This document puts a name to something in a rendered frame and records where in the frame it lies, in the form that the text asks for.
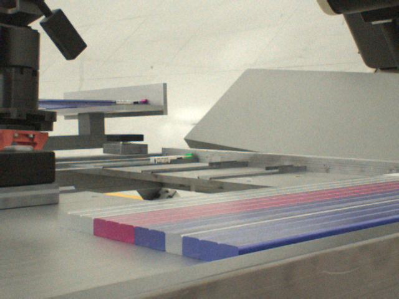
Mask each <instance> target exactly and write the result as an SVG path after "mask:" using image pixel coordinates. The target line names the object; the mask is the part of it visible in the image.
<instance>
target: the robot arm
mask: <svg viewBox="0 0 399 299"><path fill-rule="evenodd" d="M42 16H43V13H42V12H41V10H40V9H39V8H38V7H37V5H36V3H35V2H34V1H33V0H0V150H4V147H5V146H11V142H12V141H16V142H17V143H18V145H28V146H32V147H34V149H36V150H41V149H42V147H43V145H44V144H45V142H46V141H47V139H48V137H49V132H43V131H53V129H54V122H57V112H49V111H41V110H39V79H40V75H39V72H38V70H39V60H40V41H41V33H40V32H38V30H37V29H32V27H31V26H28V25H29V24H30V23H32V22H34V21H36V20H38V19H39V18H41V17H42Z"/></svg>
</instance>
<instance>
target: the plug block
mask: <svg viewBox="0 0 399 299"><path fill-rule="evenodd" d="M39 24H40V25H41V27H42V28H43V29H44V31H45V32H46V34H47V35H48V37H49V38H50V40H51V41H52V42H53V43H54V45H55V46H56V47H57V49H58V50H59V52H60V53H61V54H62V55H63V56H64V57H65V59H66V60H75V59H76V58H77V57H78V56H79V55H80V54H81V53H82V52H83V51H84V50H85V49H86V48H87V44H86V43H85V41H84V40H83V39H82V38H81V36H80V35H79V34H78V32H77V31H76V30H75V28H74V27H73V25H72V24H71V23H70V21H69V20H68V18H67V17H66V16H65V14H64V12H63V11H62V9H61V8H58V9H53V10H52V14H51V15H50V16H49V17H44V18H43V19H42V20H41V21H40V22H39Z"/></svg>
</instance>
